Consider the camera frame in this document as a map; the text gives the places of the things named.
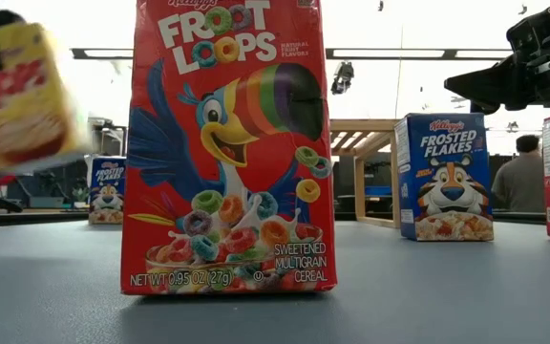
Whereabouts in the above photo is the person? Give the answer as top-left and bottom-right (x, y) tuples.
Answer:
(490, 134), (547, 214)

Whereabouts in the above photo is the yellow Corn Pops box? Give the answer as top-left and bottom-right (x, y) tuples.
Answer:
(0, 21), (90, 173)

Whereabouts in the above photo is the wooden slatted shelf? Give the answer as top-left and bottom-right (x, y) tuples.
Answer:
(329, 118), (403, 229)

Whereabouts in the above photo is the blue Frosted Flakes box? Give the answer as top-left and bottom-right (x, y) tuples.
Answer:
(87, 156), (127, 226)
(392, 112), (495, 243)

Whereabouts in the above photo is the small potted plant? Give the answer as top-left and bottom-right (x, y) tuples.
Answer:
(73, 186), (90, 209)

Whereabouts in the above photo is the black table frame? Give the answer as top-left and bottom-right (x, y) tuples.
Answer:
(0, 207), (548, 229)

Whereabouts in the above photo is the black overhead camera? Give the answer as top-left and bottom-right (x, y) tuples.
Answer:
(330, 60), (355, 96)

